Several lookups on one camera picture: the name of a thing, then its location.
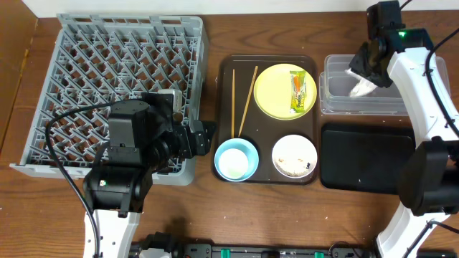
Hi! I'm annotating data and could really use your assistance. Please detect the clear plastic waste bin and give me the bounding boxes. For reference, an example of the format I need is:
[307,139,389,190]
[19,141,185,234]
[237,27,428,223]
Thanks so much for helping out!
[318,54,451,117]

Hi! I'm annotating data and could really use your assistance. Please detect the white tissue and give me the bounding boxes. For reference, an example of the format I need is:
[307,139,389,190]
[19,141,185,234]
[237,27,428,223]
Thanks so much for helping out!
[345,68,377,97]

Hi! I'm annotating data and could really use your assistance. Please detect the rice food scraps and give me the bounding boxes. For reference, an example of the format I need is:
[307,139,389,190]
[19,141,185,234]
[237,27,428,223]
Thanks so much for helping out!
[276,156,311,177]

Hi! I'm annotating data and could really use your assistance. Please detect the white paper cup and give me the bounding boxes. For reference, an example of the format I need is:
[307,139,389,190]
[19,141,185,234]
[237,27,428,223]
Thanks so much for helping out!
[217,148,249,180]

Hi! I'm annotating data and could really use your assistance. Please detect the dark brown serving tray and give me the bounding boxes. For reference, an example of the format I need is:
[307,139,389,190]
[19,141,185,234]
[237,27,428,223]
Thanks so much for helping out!
[215,54,318,185]

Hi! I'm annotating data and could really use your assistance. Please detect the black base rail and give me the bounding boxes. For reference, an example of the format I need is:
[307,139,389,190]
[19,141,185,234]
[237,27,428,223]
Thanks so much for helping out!
[128,232,448,258]

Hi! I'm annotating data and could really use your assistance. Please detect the yellow round plate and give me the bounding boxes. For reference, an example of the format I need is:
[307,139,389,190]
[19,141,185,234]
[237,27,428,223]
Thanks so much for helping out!
[253,64,317,120]

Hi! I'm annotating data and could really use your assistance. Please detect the grey plastic dish rack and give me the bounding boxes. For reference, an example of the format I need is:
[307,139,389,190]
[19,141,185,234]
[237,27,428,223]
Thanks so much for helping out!
[15,14,209,179]

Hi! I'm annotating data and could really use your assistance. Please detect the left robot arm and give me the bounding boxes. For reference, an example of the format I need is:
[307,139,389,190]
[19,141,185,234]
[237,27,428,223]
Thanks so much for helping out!
[83,93,217,257]

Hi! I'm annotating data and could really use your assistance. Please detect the black waste tray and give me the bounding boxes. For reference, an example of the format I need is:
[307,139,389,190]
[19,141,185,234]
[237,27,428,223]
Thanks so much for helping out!
[320,123,415,195]

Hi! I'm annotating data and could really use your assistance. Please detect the white bowl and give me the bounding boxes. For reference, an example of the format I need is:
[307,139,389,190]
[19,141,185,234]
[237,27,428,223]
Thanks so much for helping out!
[271,135,318,179]

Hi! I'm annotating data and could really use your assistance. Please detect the green orange snack wrapper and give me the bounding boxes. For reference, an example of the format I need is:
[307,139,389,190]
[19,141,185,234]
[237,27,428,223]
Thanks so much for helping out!
[290,70,306,113]

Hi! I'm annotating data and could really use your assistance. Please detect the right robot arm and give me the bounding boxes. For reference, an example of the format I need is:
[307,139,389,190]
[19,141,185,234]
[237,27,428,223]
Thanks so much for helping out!
[346,1,458,257]

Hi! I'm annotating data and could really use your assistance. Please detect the light blue bowl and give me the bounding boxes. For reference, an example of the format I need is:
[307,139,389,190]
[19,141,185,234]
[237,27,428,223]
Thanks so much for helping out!
[214,138,259,182]

